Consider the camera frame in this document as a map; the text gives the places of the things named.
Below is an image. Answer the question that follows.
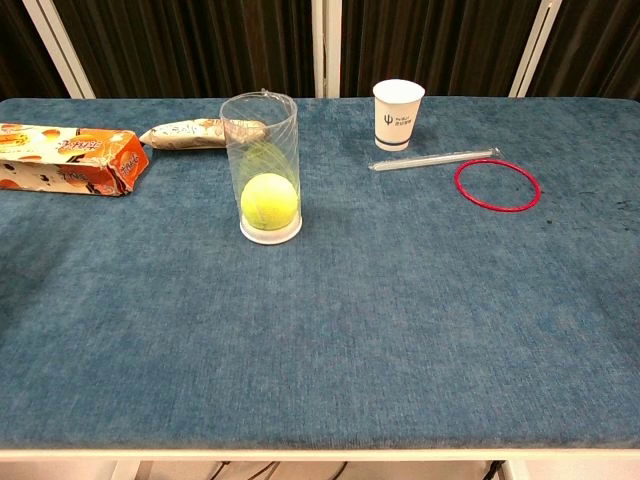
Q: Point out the yellow tennis ball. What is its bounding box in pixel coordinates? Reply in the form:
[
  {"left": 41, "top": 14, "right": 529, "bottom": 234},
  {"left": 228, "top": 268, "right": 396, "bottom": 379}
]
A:
[{"left": 240, "top": 172, "right": 298, "bottom": 231}]

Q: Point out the clear plastic cup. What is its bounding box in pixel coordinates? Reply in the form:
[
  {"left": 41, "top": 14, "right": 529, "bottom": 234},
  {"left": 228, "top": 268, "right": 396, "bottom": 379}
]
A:
[{"left": 219, "top": 89, "right": 304, "bottom": 246}]

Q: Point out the blue table cloth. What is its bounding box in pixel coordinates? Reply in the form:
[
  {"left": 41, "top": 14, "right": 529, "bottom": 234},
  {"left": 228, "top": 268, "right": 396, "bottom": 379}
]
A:
[{"left": 0, "top": 95, "right": 640, "bottom": 451}]

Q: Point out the clear wrapped straw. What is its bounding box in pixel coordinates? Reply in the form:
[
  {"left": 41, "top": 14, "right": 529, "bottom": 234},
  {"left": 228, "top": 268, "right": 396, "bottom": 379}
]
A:
[{"left": 368, "top": 145, "right": 502, "bottom": 173}]

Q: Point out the white paper cup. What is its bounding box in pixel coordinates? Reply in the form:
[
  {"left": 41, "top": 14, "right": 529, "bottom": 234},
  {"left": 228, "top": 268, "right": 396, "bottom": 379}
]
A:
[{"left": 372, "top": 79, "right": 426, "bottom": 152}]

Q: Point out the brown snack wrapper packet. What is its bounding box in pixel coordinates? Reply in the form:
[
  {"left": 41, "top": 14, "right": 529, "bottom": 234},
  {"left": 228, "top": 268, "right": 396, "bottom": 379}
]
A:
[{"left": 138, "top": 117, "right": 269, "bottom": 151}]

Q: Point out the orange snack box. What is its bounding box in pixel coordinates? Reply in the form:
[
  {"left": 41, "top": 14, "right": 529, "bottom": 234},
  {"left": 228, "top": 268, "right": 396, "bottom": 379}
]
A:
[{"left": 0, "top": 123, "right": 151, "bottom": 198}]

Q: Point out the red ring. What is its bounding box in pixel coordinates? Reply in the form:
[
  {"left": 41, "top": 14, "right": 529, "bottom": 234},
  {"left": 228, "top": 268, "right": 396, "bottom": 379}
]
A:
[{"left": 453, "top": 159, "right": 542, "bottom": 213}]

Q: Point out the white partition post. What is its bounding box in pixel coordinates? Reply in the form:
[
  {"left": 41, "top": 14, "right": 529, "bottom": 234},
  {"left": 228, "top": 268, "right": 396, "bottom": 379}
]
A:
[
  {"left": 310, "top": 0, "right": 343, "bottom": 99},
  {"left": 20, "top": 0, "right": 96, "bottom": 100},
  {"left": 507, "top": 0, "right": 564, "bottom": 99}
]

